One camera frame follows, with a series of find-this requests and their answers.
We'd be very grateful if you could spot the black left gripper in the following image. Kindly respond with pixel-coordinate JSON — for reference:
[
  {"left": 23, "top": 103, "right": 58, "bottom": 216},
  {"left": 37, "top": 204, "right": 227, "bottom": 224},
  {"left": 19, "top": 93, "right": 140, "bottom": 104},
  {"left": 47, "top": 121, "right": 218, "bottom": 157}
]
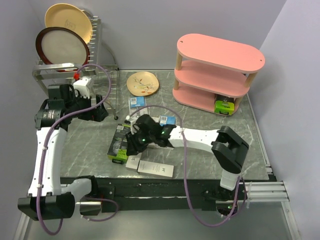
[{"left": 65, "top": 90, "right": 108, "bottom": 122}]

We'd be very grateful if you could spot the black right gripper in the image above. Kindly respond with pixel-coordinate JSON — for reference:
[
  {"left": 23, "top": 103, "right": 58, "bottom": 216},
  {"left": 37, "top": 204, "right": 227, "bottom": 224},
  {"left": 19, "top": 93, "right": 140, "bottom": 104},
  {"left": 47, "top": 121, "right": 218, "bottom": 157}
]
[{"left": 126, "top": 128, "right": 155, "bottom": 157}]

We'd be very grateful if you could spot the blue razor blister pack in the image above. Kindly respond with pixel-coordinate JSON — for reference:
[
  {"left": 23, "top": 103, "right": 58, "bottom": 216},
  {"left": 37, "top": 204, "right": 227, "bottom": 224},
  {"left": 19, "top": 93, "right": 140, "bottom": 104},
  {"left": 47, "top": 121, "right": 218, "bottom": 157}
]
[
  {"left": 128, "top": 96, "right": 147, "bottom": 109},
  {"left": 159, "top": 115, "right": 177, "bottom": 126}
]

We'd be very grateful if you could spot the black green razor box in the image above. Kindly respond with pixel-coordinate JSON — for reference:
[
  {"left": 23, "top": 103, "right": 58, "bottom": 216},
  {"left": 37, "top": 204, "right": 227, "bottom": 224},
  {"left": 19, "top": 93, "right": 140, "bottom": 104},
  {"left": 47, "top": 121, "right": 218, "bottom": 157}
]
[
  {"left": 214, "top": 94, "right": 235, "bottom": 116},
  {"left": 107, "top": 124, "right": 131, "bottom": 165}
]

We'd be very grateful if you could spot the pink three-tier shelf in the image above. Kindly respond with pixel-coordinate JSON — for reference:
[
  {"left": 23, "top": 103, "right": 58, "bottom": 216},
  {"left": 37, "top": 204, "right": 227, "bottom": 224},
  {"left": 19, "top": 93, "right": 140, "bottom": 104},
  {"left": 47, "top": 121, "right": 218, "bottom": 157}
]
[{"left": 172, "top": 33, "right": 265, "bottom": 116}]

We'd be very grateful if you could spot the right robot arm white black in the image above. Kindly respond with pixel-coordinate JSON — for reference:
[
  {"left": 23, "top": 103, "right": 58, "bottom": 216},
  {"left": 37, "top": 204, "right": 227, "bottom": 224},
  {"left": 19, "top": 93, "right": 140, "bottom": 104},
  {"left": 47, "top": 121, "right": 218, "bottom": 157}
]
[{"left": 125, "top": 114, "right": 250, "bottom": 199}]

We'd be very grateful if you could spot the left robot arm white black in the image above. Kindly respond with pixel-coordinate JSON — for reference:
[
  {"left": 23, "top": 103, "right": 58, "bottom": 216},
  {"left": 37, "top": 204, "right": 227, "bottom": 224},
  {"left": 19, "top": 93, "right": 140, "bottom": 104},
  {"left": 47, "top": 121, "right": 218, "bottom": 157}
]
[{"left": 17, "top": 83, "right": 109, "bottom": 221}]

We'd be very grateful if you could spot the white razor box slanted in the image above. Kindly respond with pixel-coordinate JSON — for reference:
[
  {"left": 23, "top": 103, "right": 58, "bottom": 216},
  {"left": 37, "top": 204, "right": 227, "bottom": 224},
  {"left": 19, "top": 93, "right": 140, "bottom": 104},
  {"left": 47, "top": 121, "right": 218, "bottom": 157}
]
[{"left": 125, "top": 153, "right": 142, "bottom": 171}]

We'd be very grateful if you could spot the white razor box bottom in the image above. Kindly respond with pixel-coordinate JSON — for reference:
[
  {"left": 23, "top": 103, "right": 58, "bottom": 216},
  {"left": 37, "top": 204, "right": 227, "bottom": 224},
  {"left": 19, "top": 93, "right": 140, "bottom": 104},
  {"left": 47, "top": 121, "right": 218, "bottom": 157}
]
[{"left": 137, "top": 160, "right": 174, "bottom": 178}]

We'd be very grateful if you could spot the metal dish rack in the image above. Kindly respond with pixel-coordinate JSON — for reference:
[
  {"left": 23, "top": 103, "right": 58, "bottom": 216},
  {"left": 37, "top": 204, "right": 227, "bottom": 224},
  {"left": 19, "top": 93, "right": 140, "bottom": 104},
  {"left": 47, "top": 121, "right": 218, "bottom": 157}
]
[{"left": 32, "top": 9, "right": 119, "bottom": 120}]

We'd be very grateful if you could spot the floral wooden plate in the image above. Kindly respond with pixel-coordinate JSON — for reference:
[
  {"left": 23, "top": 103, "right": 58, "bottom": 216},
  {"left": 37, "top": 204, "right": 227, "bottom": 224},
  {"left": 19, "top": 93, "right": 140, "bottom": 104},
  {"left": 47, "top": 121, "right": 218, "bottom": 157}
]
[{"left": 126, "top": 71, "right": 160, "bottom": 97}]

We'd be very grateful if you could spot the brown rimmed white plate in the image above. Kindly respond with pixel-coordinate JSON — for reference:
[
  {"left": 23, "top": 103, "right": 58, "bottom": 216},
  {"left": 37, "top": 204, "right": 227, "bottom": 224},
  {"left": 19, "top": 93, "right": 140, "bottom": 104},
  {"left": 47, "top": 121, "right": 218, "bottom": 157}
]
[{"left": 35, "top": 27, "right": 90, "bottom": 66}]

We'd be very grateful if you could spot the beige plate in rack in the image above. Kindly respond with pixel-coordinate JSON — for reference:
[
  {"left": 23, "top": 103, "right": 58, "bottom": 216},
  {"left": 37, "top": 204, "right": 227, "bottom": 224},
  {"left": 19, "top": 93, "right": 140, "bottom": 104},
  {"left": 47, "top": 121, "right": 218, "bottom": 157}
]
[{"left": 44, "top": 3, "right": 93, "bottom": 43}]

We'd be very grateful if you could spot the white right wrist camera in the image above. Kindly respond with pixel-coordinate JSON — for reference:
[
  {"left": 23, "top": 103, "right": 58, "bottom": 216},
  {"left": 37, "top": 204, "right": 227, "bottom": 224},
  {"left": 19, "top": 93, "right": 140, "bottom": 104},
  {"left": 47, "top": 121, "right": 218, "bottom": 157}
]
[{"left": 124, "top": 115, "right": 139, "bottom": 135}]

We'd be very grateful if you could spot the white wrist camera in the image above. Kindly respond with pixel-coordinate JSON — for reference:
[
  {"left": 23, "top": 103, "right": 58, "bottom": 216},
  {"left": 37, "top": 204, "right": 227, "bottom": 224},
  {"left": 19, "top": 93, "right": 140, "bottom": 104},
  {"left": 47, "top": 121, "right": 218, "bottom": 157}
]
[
  {"left": 73, "top": 76, "right": 94, "bottom": 99},
  {"left": 124, "top": 115, "right": 139, "bottom": 135}
]

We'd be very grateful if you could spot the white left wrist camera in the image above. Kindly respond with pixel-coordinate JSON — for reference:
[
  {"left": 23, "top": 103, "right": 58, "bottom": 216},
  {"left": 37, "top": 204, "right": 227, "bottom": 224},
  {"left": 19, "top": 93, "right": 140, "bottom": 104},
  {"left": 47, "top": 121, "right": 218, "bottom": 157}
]
[{"left": 73, "top": 76, "right": 94, "bottom": 99}]

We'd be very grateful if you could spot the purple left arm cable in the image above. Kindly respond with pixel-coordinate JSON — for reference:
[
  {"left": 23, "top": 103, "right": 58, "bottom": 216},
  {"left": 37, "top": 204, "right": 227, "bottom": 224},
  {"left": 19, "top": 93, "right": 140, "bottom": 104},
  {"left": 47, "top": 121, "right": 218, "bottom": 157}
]
[{"left": 36, "top": 63, "right": 120, "bottom": 236}]

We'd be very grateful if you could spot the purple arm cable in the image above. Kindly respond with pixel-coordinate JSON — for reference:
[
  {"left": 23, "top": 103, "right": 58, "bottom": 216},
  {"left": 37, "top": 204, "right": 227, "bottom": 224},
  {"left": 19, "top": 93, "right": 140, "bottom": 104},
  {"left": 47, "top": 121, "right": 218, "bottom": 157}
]
[
  {"left": 128, "top": 104, "right": 247, "bottom": 228},
  {"left": 36, "top": 63, "right": 120, "bottom": 236}
]

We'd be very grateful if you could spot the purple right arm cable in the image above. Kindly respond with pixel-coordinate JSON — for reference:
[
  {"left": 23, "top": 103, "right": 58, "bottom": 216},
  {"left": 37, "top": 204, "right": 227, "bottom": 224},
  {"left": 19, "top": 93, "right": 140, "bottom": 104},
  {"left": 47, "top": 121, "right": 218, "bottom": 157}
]
[{"left": 128, "top": 104, "right": 247, "bottom": 228}]

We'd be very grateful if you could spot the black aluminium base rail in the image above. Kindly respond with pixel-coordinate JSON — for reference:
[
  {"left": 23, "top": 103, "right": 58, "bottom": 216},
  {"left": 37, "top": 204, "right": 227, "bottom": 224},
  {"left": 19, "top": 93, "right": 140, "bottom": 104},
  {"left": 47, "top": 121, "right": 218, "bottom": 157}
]
[{"left": 96, "top": 177, "right": 289, "bottom": 213}]

